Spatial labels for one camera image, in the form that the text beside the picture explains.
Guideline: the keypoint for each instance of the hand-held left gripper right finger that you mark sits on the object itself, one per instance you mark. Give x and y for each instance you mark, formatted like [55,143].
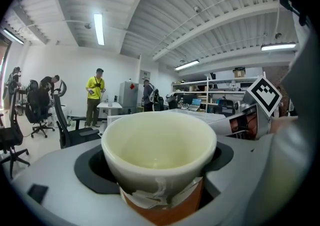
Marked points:
[237,170]

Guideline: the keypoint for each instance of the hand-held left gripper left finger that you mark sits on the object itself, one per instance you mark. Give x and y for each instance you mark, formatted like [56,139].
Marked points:
[57,175]

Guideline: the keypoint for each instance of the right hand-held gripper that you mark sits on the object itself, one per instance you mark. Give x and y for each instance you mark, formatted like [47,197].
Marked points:
[265,94]

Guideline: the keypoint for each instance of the cream white cup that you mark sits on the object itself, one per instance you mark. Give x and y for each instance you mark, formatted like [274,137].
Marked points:
[155,139]

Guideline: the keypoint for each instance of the person's right forearm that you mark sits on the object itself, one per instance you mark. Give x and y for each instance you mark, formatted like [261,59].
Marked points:
[282,123]

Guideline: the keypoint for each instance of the black office chair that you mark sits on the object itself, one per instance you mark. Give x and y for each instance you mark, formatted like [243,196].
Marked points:
[226,107]
[58,114]
[12,132]
[35,104]

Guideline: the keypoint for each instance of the open laptop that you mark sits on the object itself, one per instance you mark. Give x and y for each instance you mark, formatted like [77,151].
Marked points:
[196,102]

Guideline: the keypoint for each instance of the white shelving unit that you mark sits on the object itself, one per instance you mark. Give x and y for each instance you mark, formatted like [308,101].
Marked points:
[208,87]

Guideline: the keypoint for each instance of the cardboard box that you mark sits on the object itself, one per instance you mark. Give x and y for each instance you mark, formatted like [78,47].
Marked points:
[239,73]

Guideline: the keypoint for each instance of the white ceiling tube light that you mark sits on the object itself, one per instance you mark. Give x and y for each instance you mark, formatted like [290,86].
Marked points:
[99,29]
[277,46]
[13,36]
[187,65]

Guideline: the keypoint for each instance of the white standing desk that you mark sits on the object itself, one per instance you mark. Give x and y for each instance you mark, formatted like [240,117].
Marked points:
[110,105]

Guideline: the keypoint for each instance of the gray refrigerator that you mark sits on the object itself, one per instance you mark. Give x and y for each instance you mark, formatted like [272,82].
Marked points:
[127,94]

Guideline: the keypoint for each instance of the wall sign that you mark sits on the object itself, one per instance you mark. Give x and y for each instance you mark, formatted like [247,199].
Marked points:
[145,74]

